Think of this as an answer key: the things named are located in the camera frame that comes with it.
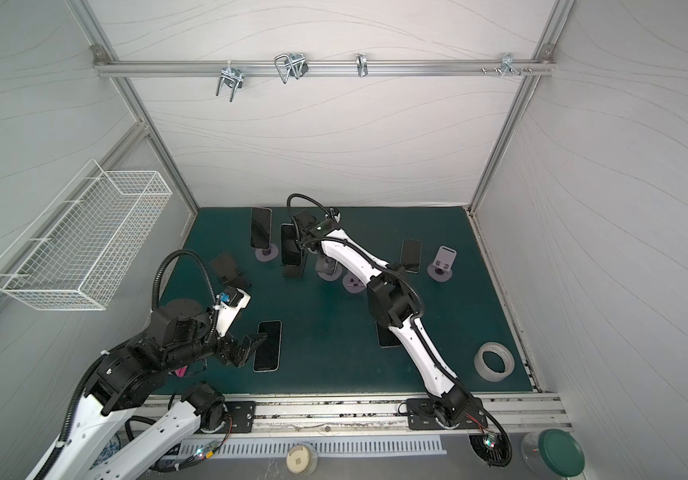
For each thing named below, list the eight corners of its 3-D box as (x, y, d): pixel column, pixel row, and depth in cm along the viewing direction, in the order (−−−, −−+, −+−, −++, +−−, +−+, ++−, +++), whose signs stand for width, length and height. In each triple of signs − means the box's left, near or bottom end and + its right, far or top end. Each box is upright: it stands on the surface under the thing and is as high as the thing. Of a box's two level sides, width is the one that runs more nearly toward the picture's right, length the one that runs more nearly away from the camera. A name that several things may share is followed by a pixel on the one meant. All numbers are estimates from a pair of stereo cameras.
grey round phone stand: (425, 277, 102) (430, 264, 96) (430, 256, 107) (435, 243, 101) (446, 284, 100) (452, 271, 94) (451, 262, 106) (457, 249, 100)
